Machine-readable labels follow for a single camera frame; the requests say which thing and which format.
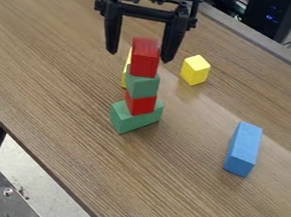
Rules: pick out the green cube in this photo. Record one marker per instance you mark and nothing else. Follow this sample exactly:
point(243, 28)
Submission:
point(142, 86)

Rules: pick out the yellow cube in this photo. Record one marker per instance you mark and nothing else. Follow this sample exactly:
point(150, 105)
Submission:
point(195, 70)

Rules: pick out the black computer tower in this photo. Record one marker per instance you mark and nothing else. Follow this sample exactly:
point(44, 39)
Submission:
point(273, 14)

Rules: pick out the tall red block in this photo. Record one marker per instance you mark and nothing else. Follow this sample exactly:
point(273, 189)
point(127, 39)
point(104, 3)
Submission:
point(145, 57)

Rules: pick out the flat yellow block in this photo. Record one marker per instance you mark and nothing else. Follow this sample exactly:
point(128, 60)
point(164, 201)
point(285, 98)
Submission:
point(125, 72)

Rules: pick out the small red block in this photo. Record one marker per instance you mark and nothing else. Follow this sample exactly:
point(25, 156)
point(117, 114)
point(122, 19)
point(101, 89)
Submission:
point(140, 105)

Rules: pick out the long green block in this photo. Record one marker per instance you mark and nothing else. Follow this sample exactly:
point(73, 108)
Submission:
point(131, 120)

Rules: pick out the long blue block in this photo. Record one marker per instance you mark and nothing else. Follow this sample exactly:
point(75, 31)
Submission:
point(243, 148)

